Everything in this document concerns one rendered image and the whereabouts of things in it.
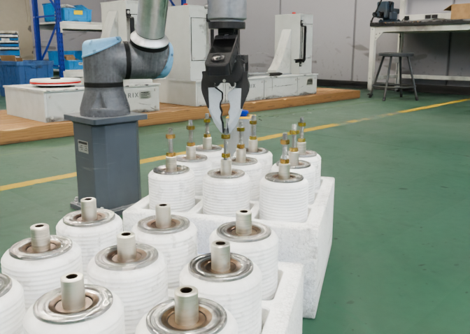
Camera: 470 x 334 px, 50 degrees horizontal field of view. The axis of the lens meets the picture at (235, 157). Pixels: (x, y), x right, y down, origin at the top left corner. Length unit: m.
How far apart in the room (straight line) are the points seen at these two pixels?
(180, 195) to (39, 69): 4.66
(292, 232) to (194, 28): 2.94
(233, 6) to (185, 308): 0.63
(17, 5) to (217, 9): 6.61
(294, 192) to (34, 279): 0.50
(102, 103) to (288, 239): 0.80
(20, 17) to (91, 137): 6.04
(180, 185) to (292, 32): 3.81
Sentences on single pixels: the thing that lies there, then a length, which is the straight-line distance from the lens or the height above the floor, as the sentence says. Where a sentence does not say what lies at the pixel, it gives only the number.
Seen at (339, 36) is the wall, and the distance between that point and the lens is 6.77.
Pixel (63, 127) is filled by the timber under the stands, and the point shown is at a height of 0.05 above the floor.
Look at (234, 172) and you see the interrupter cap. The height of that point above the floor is 0.25.
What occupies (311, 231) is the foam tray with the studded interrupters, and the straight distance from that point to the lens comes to 0.93.
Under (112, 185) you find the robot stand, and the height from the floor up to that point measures 0.09.
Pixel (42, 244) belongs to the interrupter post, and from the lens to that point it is 0.68.
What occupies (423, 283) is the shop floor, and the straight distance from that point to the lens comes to 1.20.
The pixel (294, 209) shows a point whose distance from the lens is 0.96.
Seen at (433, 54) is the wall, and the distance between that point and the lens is 6.18.
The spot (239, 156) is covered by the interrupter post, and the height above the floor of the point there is 0.26.
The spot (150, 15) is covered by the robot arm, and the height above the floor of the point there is 0.59.
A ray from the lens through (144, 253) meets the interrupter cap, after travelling 0.64.
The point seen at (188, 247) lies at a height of 0.23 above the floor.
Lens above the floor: 0.50
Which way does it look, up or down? 12 degrees down
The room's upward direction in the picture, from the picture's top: straight up
